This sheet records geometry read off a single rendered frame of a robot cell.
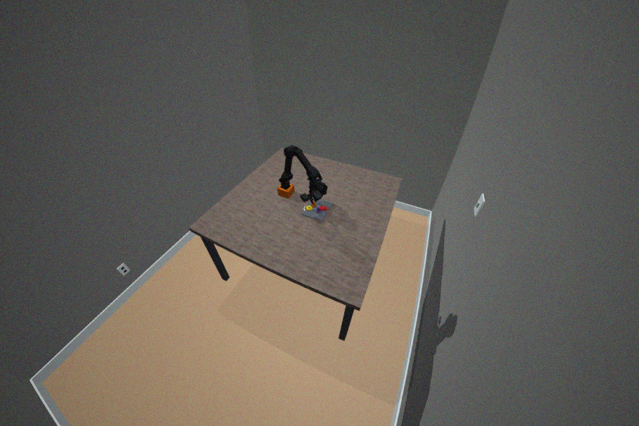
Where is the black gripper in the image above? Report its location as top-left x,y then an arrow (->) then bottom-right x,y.
300,186 -> 317,203

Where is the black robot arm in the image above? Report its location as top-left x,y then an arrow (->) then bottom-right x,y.
279,145 -> 327,201

